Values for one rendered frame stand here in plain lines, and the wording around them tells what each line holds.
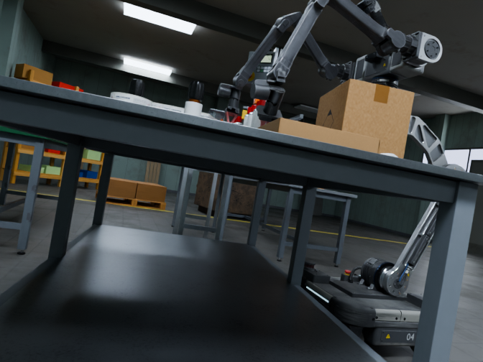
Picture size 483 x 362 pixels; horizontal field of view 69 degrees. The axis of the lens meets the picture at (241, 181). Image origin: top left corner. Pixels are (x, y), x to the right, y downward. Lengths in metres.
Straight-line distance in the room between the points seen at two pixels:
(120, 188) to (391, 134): 5.25
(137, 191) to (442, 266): 5.53
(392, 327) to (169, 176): 10.26
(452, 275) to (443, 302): 0.07
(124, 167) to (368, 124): 10.56
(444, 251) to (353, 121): 0.50
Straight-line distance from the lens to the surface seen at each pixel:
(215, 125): 0.76
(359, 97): 1.30
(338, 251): 3.91
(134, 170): 11.55
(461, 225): 1.09
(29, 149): 7.52
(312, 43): 2.13
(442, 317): 1.11
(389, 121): 1.34
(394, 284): 2.04
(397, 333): 1.94
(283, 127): 0.83
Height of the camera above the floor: 0.71
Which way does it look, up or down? level
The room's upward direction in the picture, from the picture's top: 10 degrees clockwise
